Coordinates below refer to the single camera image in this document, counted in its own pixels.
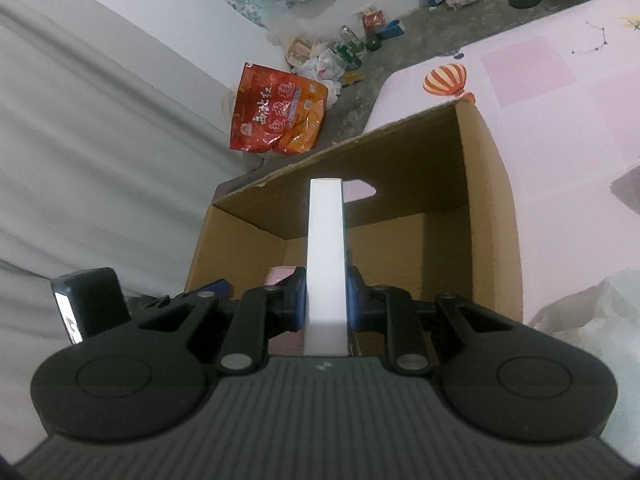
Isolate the red snack bag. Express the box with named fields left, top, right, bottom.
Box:
left=230, top=64, right=329, bottom=155

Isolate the brown cardboard box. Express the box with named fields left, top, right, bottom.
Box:
left=186, top=100, right=524, bottom=320

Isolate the white blue box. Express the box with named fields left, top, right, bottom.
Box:
left=304, top=178, right=349, bottom=358

